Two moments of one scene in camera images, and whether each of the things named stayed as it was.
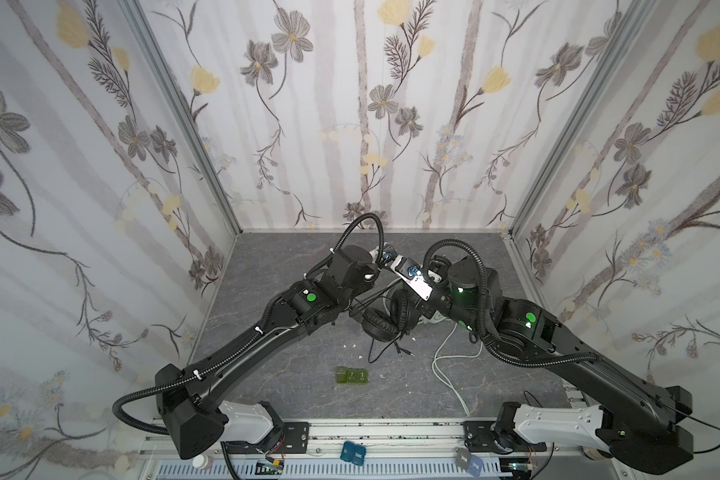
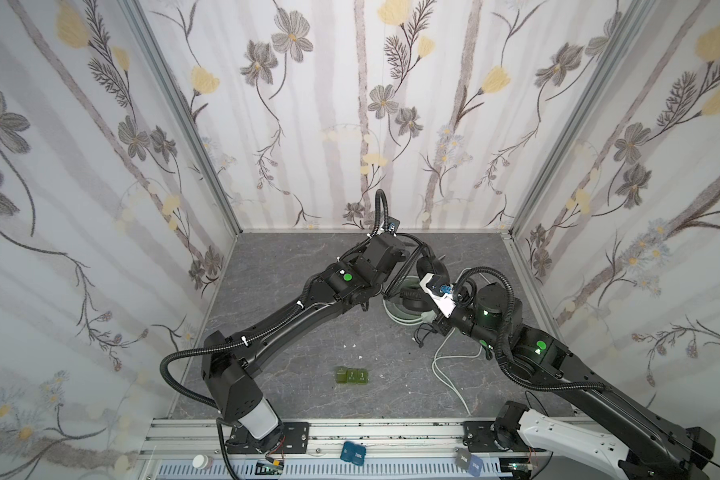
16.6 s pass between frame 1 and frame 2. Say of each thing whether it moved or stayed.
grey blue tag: stayed
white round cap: stayed
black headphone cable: moved
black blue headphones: moved
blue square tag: stayed
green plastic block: stayed
